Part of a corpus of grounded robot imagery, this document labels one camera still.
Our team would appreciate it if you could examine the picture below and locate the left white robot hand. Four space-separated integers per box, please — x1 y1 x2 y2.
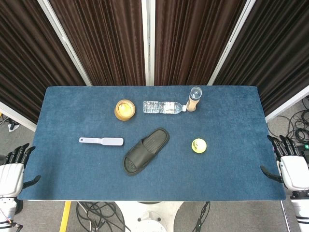
0 143 41 197

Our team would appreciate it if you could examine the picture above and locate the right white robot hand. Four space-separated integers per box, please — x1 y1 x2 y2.
260 135 309 191

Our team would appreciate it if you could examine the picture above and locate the white brush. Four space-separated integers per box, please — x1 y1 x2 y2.
79 136 125 146

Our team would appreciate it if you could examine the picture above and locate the black rubber slipper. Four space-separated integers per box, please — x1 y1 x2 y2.
123 128 170 175

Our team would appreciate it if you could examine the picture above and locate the yellow floor tape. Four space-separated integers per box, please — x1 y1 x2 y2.
59 201 72 232

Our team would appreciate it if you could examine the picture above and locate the blue table mat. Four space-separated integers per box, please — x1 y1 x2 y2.
17 86 287 202

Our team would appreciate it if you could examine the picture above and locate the yellow printed ball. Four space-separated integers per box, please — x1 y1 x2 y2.
191 138 207 154

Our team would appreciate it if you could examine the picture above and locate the brown curtain partition panel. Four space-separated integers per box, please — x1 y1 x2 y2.
208 0 309 123
0 0 92 132
48 0 155 87
154 0 248 87

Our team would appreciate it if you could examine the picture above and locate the tall glass with tan sleeve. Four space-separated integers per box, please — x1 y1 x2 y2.
186 86 203 112

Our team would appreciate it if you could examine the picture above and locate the amber glass cup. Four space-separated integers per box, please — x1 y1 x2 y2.
114 99 136 121

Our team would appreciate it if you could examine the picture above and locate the clear plastic water bottle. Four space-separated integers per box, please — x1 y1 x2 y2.
143 101 187 114

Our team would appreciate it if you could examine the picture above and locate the black floor cable tangle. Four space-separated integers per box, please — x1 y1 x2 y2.
267 96 309 148

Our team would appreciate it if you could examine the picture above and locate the black floor cable bundle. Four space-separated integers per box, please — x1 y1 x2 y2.
76 201 131 232

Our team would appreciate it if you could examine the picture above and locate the thin black hanging cable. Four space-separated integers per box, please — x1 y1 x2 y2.
192 201 211 232

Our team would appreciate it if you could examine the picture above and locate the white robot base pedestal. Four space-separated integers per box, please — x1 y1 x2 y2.
116 201 184 232

